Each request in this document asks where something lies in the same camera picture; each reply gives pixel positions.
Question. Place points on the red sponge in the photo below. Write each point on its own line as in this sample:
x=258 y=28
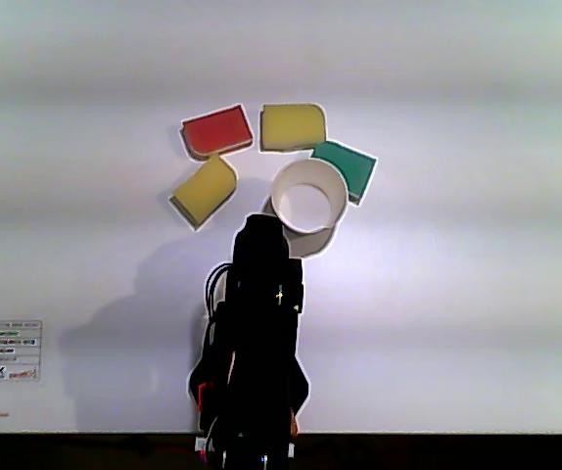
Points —
x=216 y=131

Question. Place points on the white paper cup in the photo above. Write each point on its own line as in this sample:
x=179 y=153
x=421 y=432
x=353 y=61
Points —
x=310 y=196

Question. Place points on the printed label sticker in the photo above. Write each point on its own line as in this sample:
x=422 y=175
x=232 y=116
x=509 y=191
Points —
x=4 y=350

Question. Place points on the green sponge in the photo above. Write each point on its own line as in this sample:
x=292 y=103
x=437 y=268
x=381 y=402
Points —
x=353 y=167

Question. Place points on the yellow sponge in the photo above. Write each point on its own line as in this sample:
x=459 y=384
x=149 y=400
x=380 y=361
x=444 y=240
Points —
x=291 y=127
x=205 y=192

